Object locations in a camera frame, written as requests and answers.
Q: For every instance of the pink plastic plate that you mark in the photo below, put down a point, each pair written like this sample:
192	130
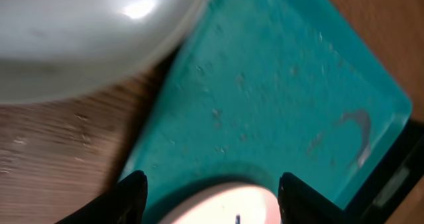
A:
228	203

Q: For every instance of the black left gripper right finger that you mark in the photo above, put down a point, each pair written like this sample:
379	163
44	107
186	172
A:
301	204

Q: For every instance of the teal plastic tray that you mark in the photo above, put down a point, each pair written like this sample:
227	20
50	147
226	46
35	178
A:
263	87

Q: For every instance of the light blue plastic plate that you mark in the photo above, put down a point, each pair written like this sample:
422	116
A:
58	49

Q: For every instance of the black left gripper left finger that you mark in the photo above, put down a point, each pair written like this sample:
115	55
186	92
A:
123	204

